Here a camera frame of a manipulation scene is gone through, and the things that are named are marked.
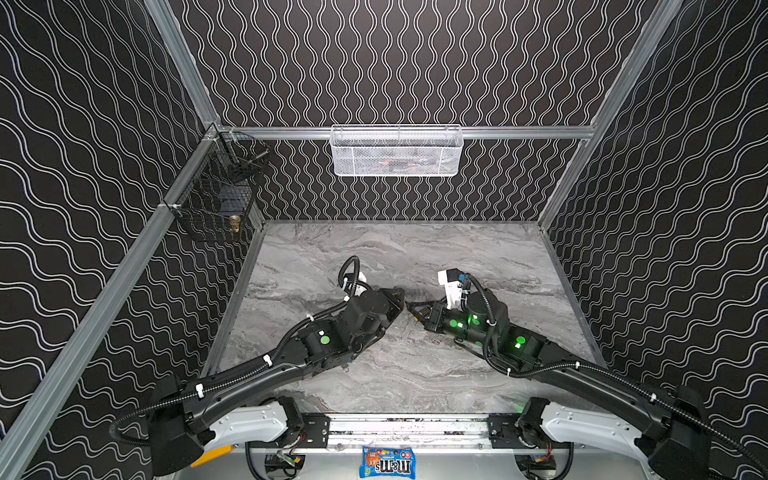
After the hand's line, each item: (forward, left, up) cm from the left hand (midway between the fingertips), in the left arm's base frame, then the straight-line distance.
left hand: (417, 295), depth 67 cm
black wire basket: (+33, +63, -2) cm, 71 cm away
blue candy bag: (-28, +6, -27) cm, 39 cm away
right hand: (-1, +2, -4) cm, 5 cm away
